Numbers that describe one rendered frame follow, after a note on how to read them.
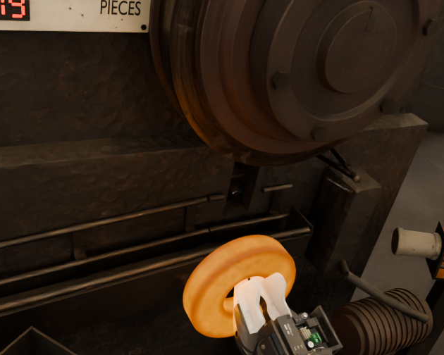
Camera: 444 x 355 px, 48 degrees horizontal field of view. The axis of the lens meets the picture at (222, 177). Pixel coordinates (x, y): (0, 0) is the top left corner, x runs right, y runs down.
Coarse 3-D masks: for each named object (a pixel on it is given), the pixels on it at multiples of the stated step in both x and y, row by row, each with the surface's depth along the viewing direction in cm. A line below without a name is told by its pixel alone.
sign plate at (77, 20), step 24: (0, 0) 63; (24, 0) 64; (48, 0) 66; (72, 0) 67; (96, 0) 69; (120, 0) 70; (144, 0) 72; (0, 24) 65; (24, 24) 66; (48, 24) 68; (72, 24) 69; (96, 24) 71; (120, 24) 72; (144, 24) 74
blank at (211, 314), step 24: (240, 240) 63; (264, 240) 64; (216, 264) 61; (240, 264) 61; (264, 264) 64; (288, 264) 66; (192, 288) 62; (216, 288) 62; (288, 288) 69; (192, 312) 62; (216, 312) 65; (216, 336) 68
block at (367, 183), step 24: (360, 168) 106; (336, 192) 103; (360, 192) 99; (312, 216) 111; (336, 216) 104; (360, 216) 104; (312, 240) 112; (336, 240) 105; (312, 264) 114; (336, 264) 110
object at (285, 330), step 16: (272, 320) 55; (288, 320) 55; (304, 320) 58; (272, 336) 55; (288, 336) 54; (304, 336) 56; (336, 336) 56; (256, 352) 58; (272, 352) 56; (288, 352) 54; (304, 352) 53; (320, 352) 54; (336, 352) 56
